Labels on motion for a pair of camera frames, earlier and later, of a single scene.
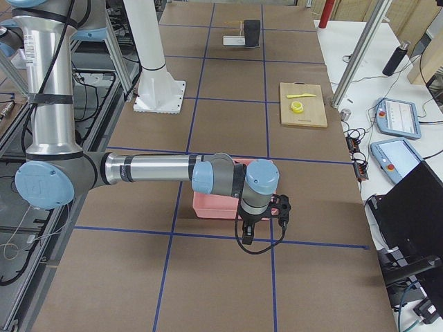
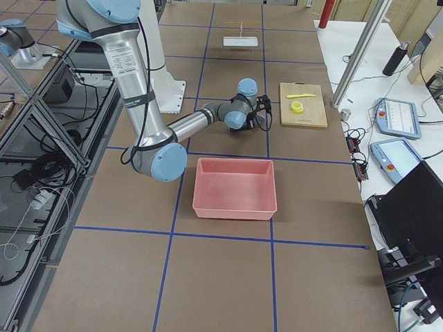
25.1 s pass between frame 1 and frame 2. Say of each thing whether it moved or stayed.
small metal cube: stayed
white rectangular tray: stayed
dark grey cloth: moved
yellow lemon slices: stayed
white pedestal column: stayed
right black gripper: moved
